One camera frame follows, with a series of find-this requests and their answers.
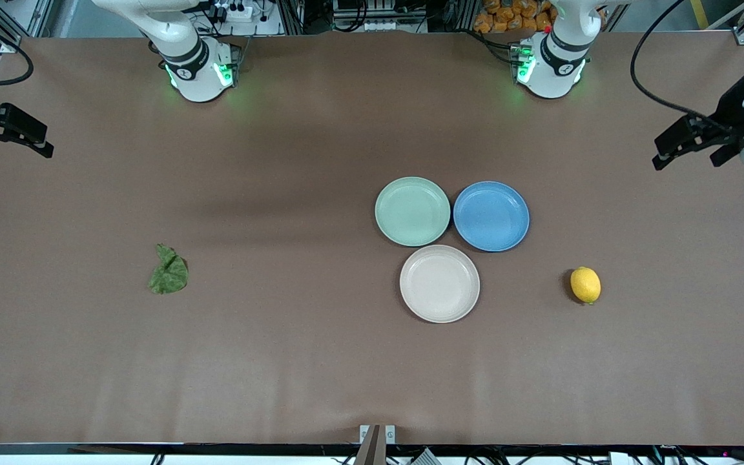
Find yellow lemon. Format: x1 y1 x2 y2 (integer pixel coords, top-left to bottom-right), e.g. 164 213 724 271
570 266 603 305

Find green lettuce leaf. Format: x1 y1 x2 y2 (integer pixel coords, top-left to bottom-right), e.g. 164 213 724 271
148 243 190 296

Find blue plate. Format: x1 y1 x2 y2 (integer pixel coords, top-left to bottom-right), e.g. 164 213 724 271
453 181 531 253

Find orange snack bags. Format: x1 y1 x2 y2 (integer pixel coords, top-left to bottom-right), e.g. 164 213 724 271
473 0 553 34

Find white power strip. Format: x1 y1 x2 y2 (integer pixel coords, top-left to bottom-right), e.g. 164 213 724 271
211 1 258 24

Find beige plate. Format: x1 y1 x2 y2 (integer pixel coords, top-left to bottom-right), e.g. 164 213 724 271
399 244 481 324

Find light green plate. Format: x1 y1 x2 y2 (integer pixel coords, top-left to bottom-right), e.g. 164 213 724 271
375 176 451 247

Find metal table edge bracket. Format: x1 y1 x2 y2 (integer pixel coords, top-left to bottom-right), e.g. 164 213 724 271
359 424 397 445

